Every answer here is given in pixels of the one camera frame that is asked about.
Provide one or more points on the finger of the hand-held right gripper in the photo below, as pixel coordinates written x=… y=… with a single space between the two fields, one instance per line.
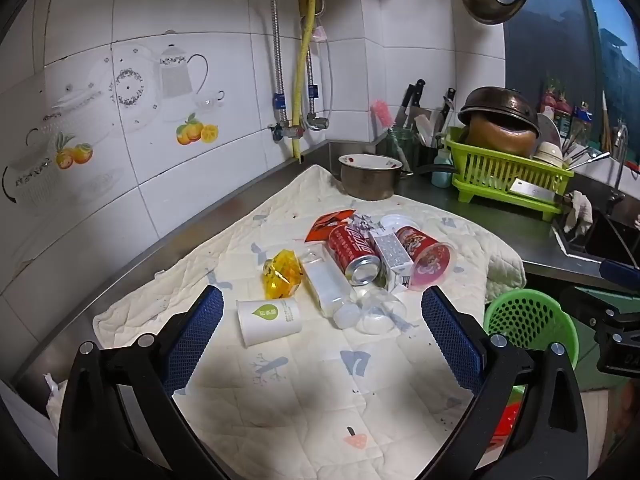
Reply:
x=622 y=269

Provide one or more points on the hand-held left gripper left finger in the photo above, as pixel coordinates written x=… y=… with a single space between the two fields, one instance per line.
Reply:
x=200 y=340

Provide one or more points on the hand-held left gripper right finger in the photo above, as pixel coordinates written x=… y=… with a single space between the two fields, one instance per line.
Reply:
x=450 y=340

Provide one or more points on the white paper cup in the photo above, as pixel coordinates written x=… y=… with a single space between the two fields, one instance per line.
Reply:
x=270 y=320

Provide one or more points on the clear plastic cup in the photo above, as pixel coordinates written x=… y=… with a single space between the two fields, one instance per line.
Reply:
x=380 y=310

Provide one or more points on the green perforated basket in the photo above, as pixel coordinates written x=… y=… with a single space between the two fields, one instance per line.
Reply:
x=530 y=315

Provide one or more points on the red printed noodle cup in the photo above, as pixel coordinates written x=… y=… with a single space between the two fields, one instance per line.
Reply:
x=425 y=255

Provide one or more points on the white milk carton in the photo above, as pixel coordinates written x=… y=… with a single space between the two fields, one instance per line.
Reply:
x=392 y=260

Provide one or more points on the yellow plastic wrapper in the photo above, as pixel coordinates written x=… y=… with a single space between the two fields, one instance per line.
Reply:
x=282 y=275

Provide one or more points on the white plastic lid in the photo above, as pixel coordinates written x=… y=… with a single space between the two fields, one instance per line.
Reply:
x=397 y=222

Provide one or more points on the red soda can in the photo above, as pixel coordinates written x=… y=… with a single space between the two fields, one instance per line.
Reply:
x=350 y=250

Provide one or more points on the clear plastic bottle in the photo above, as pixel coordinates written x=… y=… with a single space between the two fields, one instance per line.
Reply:
x=325 y=285

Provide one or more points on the white paper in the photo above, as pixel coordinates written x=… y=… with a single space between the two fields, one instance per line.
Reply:
x=362 y=222

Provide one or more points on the red snack wrapper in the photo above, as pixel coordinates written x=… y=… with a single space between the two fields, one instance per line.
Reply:
x=325 y=225

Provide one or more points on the steel sink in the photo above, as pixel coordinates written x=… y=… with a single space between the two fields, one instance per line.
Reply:
x=605 y=240

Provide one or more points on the grey dish rag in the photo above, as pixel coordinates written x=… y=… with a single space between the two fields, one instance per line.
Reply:
x=580 y=212

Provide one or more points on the chrome faucet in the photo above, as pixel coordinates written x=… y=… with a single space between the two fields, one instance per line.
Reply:
x=620 y=160

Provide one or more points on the white quilted mat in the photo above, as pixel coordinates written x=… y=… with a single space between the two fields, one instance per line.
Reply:
x=300 y=385

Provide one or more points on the steel ladle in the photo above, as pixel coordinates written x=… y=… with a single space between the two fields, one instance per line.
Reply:
x=587 y=160

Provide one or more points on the steel cleaver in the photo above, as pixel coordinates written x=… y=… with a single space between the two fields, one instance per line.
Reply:
x=535 y=191

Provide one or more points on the stack of white bowls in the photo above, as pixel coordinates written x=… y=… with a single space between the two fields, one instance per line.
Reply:
x=547 y=155

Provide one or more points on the green dish rack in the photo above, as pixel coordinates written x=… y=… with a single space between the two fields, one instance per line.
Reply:
x=500 y=175

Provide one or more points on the white plastic bag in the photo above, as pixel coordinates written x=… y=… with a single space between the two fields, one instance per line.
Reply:
x=55 y=395

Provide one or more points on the white plate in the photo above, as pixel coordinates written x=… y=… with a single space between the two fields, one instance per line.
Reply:
x=550 y=130

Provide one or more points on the row of condiment bottles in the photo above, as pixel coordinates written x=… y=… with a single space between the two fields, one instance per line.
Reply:
x=565 y=110

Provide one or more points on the teal plastic bottle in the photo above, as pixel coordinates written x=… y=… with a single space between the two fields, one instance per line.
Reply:
x=442 y=167

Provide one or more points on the metal saucepan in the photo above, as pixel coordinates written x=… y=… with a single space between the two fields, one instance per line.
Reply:
x=367 y=180

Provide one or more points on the brown cooking pot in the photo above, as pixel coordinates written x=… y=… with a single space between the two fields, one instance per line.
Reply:
x=500 y=135

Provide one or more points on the green glass jar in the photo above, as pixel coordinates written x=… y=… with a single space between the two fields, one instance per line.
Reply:
x=402 y=147

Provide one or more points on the dark metal wok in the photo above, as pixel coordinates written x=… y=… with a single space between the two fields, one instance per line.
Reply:
x=495 y=102

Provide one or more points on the white spatula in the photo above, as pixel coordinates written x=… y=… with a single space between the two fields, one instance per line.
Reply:
x=424 y=127

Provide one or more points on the pink brush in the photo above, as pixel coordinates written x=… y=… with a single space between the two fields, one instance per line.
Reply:
x=381 y=115

